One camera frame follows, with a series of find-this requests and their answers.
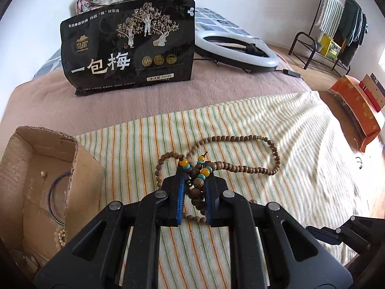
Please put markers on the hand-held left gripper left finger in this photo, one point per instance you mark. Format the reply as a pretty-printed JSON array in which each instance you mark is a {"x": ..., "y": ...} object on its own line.
[{"x": 180, "y": 192}]

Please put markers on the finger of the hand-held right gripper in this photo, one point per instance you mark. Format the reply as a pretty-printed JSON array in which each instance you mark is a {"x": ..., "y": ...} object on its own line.
[
  {"x": 323, "y": 234},
  {"x": 361, "y": 228}
]

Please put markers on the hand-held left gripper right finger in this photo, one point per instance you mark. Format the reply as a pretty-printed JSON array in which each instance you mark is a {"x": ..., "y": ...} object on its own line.
[{"x": 209, "y": 198}]

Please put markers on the cardboard box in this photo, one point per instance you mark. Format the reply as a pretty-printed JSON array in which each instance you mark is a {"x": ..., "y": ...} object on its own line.
[{"x": 87, "y": 174}]

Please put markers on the black bangle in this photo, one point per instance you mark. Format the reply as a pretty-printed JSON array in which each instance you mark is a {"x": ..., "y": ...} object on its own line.
[{"x": 50, "y": 198}]

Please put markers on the yellow striped cloth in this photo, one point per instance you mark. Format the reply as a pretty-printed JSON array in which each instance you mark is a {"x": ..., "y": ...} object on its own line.
[{"x": 270, "y": 126}]

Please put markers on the pink-brown blanket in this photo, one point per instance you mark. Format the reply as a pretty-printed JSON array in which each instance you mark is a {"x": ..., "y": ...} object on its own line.
[{"x": 150, "y": 102}]

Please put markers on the orange covered stool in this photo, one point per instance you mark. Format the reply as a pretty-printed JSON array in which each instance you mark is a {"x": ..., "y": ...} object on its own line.
[{"x": 358, "y": 105}]

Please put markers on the red flat box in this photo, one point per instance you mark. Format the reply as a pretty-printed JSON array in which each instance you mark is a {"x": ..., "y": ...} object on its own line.
[{"x": 365, "y": 91}]

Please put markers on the black snack bag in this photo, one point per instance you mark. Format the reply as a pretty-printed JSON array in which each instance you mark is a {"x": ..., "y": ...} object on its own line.
[{"x": 126, "y": 66}]

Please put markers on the black clothes rack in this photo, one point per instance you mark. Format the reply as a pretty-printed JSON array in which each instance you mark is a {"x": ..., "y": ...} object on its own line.
[{"x": 296, "y": 40}]

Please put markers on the yellow crate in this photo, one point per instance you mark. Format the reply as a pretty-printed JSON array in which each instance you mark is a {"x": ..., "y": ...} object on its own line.
[{"x": 329, "y": 46}]

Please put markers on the small dark pot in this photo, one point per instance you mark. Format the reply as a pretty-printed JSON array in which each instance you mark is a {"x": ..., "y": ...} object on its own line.
[{"x": 317, "y": 46}]

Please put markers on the dark hanging clothes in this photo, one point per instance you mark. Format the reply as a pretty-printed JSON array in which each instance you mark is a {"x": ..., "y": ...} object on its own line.
[{"x": 352, "y": 27}]

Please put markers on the green striped towel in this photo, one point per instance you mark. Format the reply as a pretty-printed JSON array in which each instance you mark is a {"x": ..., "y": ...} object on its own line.
[{"x": 334, "y": 9}]

